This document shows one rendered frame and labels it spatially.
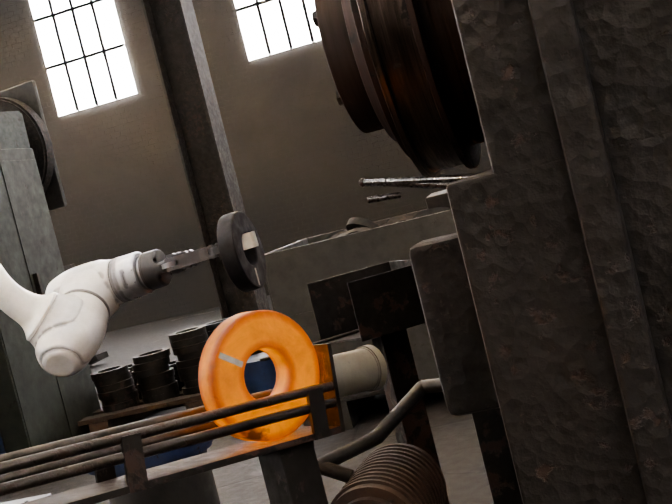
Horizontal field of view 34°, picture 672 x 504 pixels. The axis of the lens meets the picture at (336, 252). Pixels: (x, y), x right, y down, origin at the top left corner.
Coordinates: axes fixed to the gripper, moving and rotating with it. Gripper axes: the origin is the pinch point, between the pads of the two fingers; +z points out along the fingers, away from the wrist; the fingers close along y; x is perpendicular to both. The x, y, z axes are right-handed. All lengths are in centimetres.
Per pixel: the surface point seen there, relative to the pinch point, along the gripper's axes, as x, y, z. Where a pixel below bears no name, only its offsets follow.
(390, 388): -37.9, -21.4, 14.6
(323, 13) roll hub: 28, 40, 38
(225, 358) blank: -13, 81, 24
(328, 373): -19, 72, 33
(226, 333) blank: -10, 80, 25
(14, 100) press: 184, -675, -410
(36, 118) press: 161, -672, -393
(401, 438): -49, -22, 13
